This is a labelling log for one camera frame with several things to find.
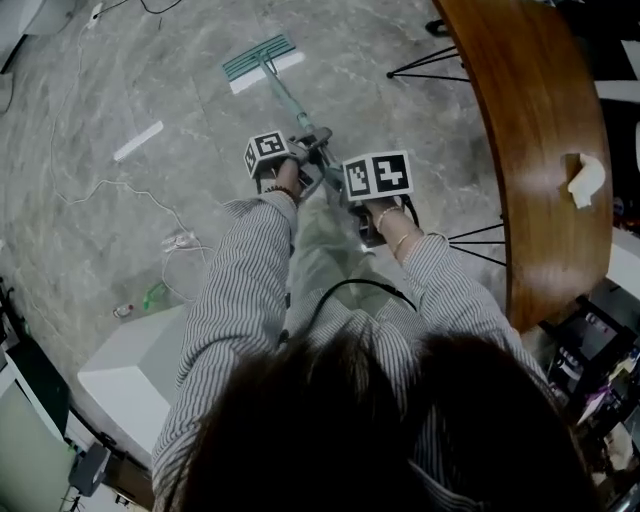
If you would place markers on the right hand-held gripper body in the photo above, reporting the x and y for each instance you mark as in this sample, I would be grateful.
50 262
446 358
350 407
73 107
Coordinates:
377 175

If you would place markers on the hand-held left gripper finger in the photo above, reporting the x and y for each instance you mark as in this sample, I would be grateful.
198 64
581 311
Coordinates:
312 182
315 138

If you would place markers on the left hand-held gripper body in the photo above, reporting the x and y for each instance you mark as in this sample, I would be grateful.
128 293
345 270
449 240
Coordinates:
265 152

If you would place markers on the teal mop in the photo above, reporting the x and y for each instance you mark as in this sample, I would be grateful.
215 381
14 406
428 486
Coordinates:
250 57

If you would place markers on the person's right forearm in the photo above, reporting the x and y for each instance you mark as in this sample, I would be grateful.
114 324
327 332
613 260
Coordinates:
440 280

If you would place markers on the person's left forearm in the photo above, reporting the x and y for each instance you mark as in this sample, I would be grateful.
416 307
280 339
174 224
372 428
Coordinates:
255 250

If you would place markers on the person's pale trousers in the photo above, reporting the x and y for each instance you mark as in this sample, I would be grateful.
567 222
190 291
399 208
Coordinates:
325 245

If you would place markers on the gold bangle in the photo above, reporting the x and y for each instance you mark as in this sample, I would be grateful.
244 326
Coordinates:
402 243

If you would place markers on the black hairpin table leg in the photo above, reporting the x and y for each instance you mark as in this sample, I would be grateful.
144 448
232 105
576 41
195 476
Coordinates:
390 75
452 243

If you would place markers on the white power strip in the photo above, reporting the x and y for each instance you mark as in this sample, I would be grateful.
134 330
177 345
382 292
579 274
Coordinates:
179 241

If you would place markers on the person's striped shirt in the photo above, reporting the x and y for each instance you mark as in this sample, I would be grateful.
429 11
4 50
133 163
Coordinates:
370 330

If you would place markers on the black office chair base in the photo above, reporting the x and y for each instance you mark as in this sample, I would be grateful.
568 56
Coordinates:
437 27

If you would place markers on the brown wooden table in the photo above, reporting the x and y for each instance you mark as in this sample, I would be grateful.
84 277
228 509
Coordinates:
540 100

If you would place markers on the green plastic object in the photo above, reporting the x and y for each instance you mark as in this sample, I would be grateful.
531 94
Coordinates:
152 296

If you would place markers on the white crumpled cloth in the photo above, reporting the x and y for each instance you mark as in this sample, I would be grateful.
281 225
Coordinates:
585 180

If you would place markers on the small bottle with red cap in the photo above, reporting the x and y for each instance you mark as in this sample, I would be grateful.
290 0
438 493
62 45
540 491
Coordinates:
123 311

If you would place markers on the black shelf rack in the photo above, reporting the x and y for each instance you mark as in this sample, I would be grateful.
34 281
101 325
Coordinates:
585 325

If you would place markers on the white table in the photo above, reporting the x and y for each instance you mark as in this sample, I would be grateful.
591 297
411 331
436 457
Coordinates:
625 265

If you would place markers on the white cabinet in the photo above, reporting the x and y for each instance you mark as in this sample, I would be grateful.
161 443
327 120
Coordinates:
20 15

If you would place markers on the brown wooden cabinet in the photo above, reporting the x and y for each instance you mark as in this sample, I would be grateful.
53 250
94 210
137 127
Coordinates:
130 482

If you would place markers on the grey device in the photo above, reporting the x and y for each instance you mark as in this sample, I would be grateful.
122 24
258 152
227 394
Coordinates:
90 467

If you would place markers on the pale green panel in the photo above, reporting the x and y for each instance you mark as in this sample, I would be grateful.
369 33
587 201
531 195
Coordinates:
25 450

